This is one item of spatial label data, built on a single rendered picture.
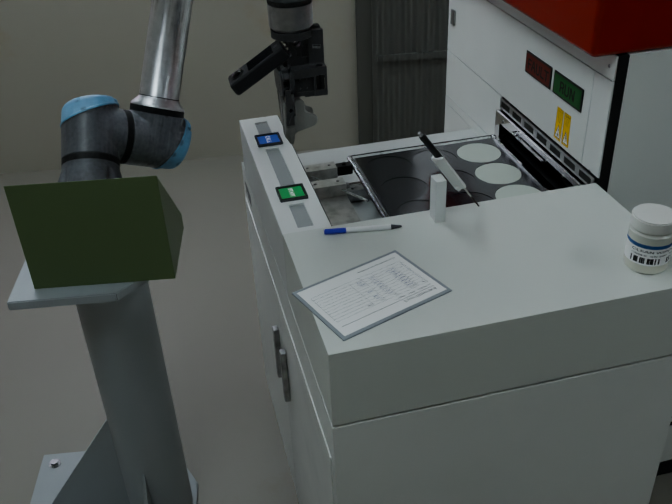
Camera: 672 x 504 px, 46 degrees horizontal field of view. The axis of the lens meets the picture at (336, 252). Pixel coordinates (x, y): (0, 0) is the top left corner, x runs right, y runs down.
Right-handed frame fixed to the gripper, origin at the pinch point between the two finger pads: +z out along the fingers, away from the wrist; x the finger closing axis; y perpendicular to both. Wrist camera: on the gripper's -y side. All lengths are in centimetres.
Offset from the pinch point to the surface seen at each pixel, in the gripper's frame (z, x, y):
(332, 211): 22.6, 9.3, 9.8
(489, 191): 20.5, 3.8, 42.7
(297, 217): 15.0, -3.7, 0.1
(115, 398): 64, 11, -42
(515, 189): 21, 3, 48
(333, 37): 55, 218, 61
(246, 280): 111, 117, -1
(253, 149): 14.6, 27.6, -3.3
